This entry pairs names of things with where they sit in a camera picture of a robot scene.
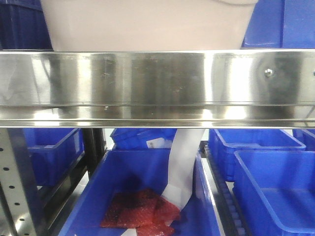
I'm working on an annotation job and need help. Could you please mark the white lidded plastic bin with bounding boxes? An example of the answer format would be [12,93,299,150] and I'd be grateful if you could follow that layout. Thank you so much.
[41,0,256,52]

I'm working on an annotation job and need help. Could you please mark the blue bin right rear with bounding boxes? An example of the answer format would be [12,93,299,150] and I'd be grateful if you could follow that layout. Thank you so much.
[208,128,307,182]

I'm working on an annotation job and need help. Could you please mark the blue bin with red wrap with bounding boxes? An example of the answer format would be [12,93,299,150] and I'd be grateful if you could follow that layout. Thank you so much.
[59,149,220,236]

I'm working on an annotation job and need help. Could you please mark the blue bin lower left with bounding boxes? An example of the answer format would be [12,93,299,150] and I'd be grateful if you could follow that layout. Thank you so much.
[23,128,84,186]

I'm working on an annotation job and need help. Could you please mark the blue bin lower right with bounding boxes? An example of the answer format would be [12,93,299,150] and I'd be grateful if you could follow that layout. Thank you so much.
[233,151,315,236]

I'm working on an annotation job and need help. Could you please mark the blue bin upper right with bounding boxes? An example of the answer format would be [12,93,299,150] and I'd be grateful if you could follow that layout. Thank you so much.
[242,0,315,49]

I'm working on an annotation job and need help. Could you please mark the large blue bin left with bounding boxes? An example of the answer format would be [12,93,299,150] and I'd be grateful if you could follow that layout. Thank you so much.
[0,0,52,50]

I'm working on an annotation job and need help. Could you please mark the white paper strip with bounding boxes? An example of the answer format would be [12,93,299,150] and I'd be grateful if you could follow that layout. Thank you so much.
[162,128,205,210]

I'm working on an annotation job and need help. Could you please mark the red bubble wrap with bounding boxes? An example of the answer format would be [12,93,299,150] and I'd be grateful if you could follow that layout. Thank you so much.
[100,188,181,236]

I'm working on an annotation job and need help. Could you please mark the stainless steel shelf rail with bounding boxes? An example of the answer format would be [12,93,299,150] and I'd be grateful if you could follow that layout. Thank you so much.
[0,49,315,128]

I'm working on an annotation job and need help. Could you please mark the perforated steel upright post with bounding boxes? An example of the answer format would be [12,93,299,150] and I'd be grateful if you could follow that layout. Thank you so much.
[0,128,36,236]

